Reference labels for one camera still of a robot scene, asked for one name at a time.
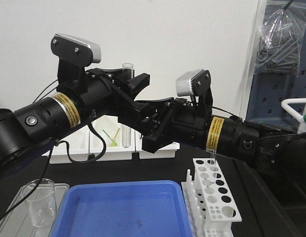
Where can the plastic bag of pegs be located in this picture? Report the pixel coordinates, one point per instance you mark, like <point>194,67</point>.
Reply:
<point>281,37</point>

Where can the middle white storage bin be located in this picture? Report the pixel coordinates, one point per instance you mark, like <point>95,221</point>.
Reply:
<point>120,142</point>

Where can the test tube in rack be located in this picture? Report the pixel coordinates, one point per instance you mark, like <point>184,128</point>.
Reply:
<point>213,160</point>

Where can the black lab sink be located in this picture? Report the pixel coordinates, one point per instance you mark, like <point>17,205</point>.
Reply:
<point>279,207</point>

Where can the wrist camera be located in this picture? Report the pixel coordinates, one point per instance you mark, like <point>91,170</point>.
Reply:
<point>196,82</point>
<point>74,50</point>

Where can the yellow green plastic droppers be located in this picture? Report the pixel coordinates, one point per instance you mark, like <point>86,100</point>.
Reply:
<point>112,137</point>

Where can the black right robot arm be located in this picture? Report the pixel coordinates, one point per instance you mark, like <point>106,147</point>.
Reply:
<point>269,149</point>

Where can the white storage bin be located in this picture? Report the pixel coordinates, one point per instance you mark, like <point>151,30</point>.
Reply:
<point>120,142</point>
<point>165,152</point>
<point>78,150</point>

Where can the clear glass beaker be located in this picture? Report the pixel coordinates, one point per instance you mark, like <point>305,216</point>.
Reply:
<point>41,203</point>

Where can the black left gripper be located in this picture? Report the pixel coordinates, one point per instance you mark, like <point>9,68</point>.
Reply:
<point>84,96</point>

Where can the white test tube rack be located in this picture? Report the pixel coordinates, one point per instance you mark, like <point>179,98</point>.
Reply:
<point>210,205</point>

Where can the grey metal tray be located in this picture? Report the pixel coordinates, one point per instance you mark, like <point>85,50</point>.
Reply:
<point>18,223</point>

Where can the white lab faucet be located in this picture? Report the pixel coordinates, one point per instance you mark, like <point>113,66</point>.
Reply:
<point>301,118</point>

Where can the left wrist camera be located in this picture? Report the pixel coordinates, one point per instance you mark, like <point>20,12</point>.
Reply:
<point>74,50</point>

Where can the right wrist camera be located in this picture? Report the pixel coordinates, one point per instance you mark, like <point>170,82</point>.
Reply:
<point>196,82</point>

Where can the clear glass test tube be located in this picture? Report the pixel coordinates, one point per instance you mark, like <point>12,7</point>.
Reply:
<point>126,131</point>

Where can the right white storage bin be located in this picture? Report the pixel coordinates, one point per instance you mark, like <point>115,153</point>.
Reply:
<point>165,152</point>

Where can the blue plastic tray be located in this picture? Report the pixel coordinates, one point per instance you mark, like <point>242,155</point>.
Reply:
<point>124,209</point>

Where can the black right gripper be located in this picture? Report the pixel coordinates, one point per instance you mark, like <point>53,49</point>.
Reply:
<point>171,120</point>

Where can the blue grey pegboard drying rack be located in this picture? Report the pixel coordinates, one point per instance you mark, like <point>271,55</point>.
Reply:
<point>268,90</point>

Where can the left white storage bin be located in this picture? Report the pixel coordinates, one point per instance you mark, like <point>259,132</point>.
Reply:
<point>78,150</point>

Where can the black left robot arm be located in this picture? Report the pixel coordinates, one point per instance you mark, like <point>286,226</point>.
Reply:
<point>29,132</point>

